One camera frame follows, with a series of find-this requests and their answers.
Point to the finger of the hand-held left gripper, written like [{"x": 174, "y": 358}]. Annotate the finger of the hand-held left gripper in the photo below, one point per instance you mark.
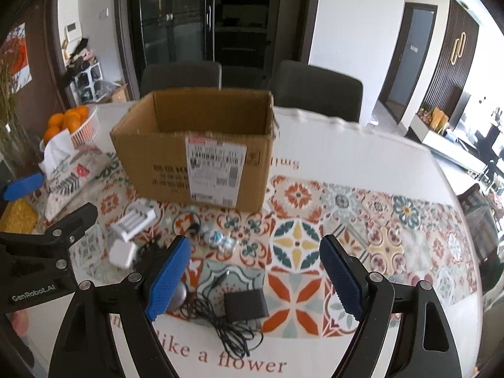
[
  {"x": 71, "y": 220},
  {"x": 23, "y": 187}
]

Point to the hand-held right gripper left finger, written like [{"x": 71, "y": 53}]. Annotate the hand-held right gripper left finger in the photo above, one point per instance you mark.
[{"x": 169, "y": 279}]

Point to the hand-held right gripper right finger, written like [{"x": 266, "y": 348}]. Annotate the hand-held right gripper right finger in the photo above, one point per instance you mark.
[{"x": 340, "y": 279}]

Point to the grey computer mouse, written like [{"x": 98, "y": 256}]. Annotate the grey computer mouse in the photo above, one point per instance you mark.
[{"x": 179, "y": 297}]

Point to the white battery charger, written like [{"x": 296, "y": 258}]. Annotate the white battery charger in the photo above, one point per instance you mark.
[{"x": 132, "y": 218}]

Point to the brown cardboard box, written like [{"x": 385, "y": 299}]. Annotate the brown cardboard box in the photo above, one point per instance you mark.
[{"x": 157, "y": 153}]

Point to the person's left hand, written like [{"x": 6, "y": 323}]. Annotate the person's left hand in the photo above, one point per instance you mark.
[{"x": 17, "y": 321}]

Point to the yellow textured mat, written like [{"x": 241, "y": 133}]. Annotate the yellow textured mat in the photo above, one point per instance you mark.
[{"x": 17, "y": 216}]

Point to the printed tissue pouch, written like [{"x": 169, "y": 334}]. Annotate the printed tissue pouch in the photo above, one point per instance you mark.
[{"x": 67, "y": 181}]

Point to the glass vase with dried plants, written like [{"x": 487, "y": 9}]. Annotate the glass vase with dried plants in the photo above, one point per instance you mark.
[{"x": 13, "y": 145}]

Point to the white power adapter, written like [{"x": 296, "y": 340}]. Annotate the white power adapter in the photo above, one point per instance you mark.
[{"x": 121, "y": 255}]

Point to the orange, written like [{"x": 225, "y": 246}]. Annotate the orange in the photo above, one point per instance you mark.
[
  {"x": 80, "y": 113},
  {"x": 71, "y": 124},
  {"x": 49, "y": 135},
  {"x": 56, "y": 121}
]

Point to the white fruit basket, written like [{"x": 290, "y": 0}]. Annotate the white fruit basket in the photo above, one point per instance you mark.
[{"x": 84, "y": 130}]

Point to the brown entrance door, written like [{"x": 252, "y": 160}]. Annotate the brown entrance door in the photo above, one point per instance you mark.
[{"x": 43, "y": 67}]

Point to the white shoe rack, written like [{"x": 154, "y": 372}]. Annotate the white shoe rack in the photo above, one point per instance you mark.
[{"x": 86, "y": 80}]

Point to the small cardboard box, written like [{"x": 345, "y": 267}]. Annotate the small cardboard box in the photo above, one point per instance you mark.
[{"x": 120, "y": 93}]

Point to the white intercom panel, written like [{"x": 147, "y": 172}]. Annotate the white intercom panel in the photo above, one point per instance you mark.
[{"x": 71, "y": 32}]

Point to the white television stand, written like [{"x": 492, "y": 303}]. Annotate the white television stand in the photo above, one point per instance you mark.
[{"x": 445, "y": 145}]

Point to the dark grey dining chair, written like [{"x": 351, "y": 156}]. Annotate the dark grey dining chair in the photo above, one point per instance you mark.
[
  {"x": 181, "y": 78},
  {"x": 315, "y": 86}
]

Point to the yellow gift bags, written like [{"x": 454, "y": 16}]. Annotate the yellow gift bags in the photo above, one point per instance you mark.
[{"x": 440, "y": 119}]

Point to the black television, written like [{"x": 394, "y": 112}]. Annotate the black television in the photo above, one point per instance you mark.
[{"x": 460, "y": 108}]

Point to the glass sliding door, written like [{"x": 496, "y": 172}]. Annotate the glass sliding door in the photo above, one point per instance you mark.
[{"x": 177, "y": 19}]

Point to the dark interior door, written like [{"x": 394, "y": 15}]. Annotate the dark interior door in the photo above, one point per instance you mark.
[{"x": 409, "y": 59}]

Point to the red and white wall poster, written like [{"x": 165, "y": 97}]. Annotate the red and white wall poster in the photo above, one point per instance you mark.
[{"x": 17, "y": 55}]

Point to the white light switch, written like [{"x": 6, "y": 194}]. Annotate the white light switch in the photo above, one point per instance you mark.
[{"x": 102, "y": 13}]

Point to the gold wall ornament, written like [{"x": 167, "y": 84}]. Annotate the gold wall ornament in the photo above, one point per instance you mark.
[{"x": 457, "y": 47}]

